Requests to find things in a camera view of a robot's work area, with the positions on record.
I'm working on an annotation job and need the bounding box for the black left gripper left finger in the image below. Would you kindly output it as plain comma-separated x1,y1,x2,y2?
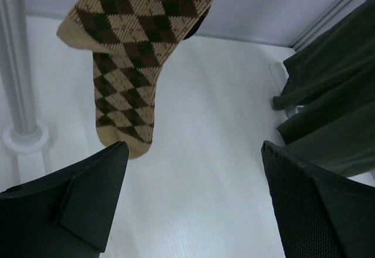
1,142,129,257

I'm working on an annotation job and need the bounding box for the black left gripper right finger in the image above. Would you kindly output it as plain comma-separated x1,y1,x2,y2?
261,141,374,257

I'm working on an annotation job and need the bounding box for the silver clothes rack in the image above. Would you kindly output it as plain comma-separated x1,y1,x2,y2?
1,0,51,183

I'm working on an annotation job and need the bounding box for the olive green hanging garment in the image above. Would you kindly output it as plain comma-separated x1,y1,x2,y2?
272,0,374,177

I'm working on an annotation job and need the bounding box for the brown black argyle sock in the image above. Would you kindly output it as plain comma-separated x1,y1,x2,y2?
183,6,211,40

